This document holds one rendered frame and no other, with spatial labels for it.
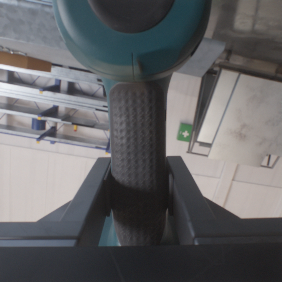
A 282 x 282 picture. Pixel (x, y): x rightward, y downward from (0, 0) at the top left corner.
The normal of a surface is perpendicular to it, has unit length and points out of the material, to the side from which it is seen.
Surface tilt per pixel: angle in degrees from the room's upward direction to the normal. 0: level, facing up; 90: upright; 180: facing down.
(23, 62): 90
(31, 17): 67
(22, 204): 90
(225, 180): 90
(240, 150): 78
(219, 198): 90
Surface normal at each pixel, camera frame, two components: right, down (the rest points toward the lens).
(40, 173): 0.05, 0.27
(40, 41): -0.07, 0.61
